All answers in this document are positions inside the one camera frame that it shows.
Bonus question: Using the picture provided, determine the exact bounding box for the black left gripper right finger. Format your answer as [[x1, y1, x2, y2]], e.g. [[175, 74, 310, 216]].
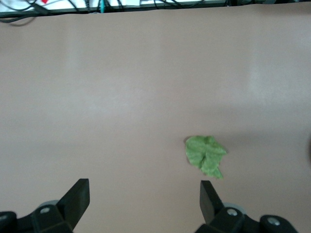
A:
[[195, 180, 298, 233]]

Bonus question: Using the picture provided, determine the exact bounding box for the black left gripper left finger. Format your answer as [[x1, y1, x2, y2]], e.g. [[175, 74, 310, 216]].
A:
[[0, 178, 90, 233]]

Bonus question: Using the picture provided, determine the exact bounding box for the green lettuce leaf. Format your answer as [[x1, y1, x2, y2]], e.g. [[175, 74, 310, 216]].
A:
[[185, 135, 228, 180]]

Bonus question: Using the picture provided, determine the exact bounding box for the black floor cable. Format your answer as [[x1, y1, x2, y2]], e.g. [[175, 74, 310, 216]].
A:
[[0, 13, 36, 24]]

